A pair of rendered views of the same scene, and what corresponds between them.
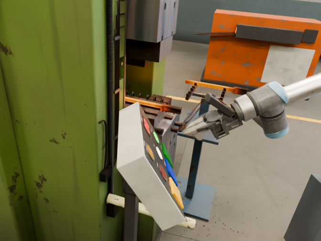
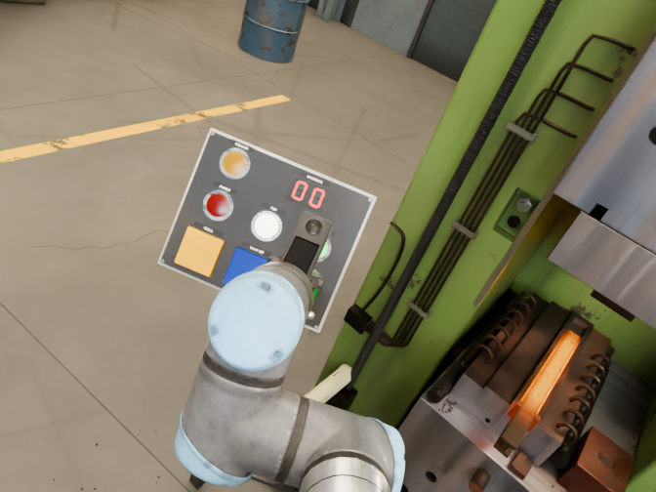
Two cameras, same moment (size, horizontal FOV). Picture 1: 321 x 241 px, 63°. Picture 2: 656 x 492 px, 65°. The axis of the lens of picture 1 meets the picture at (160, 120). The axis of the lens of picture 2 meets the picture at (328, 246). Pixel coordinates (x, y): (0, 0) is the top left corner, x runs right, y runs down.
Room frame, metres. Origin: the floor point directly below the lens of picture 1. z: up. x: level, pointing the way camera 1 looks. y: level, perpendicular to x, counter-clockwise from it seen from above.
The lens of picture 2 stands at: (1.00, -0.75, 1.64)
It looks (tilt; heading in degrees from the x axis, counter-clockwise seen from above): 35 degrees down; 102
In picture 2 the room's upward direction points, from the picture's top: 22 degrees clockwise
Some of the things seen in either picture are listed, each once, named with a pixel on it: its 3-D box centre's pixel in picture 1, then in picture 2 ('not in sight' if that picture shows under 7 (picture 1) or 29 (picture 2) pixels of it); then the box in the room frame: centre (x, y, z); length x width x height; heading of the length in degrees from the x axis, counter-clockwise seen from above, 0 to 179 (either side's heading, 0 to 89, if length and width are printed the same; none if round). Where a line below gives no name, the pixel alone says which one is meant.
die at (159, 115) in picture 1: (124, 107); (538, 363); (1.33, 0.21, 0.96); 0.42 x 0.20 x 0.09; 74
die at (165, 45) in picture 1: (126, 42); (647, 233); (1.33, 0.21, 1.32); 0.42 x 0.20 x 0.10; 74
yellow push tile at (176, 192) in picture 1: (174, 193); (199, 251); (0.63, -0.07, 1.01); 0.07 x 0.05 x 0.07; 9
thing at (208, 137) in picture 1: (201, 125); not in sight; (1.69, -0.30, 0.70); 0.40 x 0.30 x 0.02; 163
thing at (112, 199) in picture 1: (150, 210); (292, 417); (0.91, 0.01, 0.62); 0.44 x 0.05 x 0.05; 74
